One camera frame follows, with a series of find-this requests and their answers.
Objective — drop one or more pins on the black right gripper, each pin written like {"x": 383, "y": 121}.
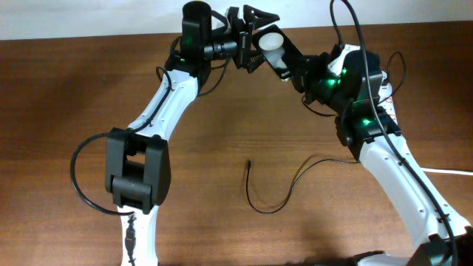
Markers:
{"x": 311, "y": 65}

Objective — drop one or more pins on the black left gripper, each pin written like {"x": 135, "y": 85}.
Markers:
{"x": 242, "y": 32}

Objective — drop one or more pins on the black smartphone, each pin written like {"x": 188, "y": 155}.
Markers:
{"x": 278, "y": 51}

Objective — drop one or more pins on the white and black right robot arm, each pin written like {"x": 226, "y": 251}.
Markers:
{"x": 353, "y": 85}

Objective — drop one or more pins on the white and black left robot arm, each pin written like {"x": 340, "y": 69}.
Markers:
{"x": 138, "y": 171}

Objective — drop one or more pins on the white power strip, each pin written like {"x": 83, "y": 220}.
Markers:
{"x": 384, "y": 94}

